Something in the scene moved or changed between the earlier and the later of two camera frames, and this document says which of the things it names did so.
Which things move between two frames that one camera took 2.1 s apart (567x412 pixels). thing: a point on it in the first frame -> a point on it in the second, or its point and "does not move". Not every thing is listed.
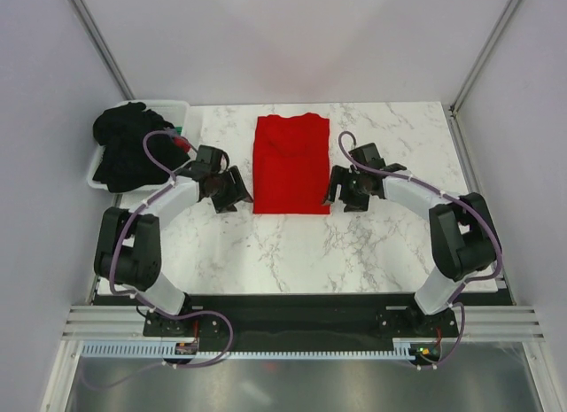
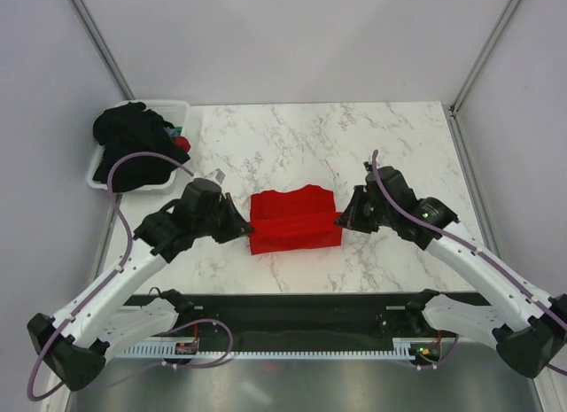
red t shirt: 291,164 -> 294,219
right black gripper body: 353,192 -> 367,215
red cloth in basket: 182,143 does not move
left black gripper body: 219,189 -> 221,225
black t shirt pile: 125,164 does not move
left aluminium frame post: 81,9 does not move
